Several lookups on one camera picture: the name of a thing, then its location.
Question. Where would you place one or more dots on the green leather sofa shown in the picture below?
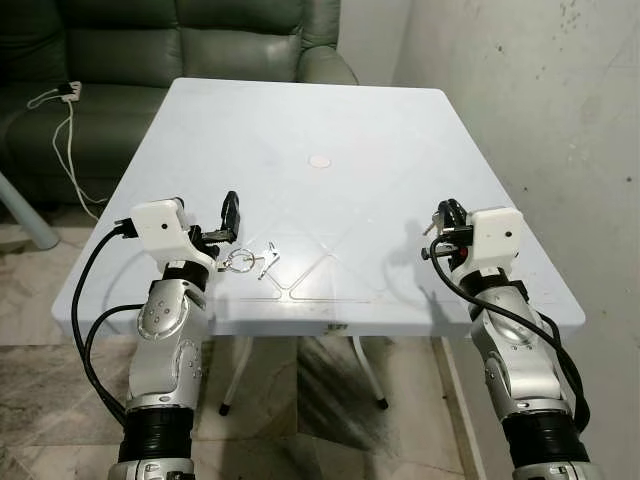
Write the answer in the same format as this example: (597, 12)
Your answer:
(130, 50)

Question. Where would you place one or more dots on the white power strip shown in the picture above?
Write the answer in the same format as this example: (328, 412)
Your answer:
(69, 91)

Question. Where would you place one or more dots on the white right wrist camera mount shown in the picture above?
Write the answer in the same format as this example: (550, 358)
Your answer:
(497, 238)

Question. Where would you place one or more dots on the round white table cap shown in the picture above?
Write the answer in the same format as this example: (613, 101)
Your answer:
(320, 160)

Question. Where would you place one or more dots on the white plastic folding table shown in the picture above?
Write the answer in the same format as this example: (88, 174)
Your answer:
(330, 120)

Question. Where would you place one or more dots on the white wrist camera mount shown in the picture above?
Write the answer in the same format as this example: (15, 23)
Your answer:
(160, 230)
(497, 238)

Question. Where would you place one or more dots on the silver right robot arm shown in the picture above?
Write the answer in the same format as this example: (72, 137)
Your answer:
(515, 370)

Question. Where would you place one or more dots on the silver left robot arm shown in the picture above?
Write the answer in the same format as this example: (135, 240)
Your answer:
(165, 320)

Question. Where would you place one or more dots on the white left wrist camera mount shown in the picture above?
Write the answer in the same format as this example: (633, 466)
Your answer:
(160, 230)

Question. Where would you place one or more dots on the white metal table leg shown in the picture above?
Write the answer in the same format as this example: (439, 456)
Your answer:
(237, 375)
(368, 372)

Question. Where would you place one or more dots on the grey metal pole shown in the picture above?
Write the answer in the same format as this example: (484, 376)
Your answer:
(25, 215)

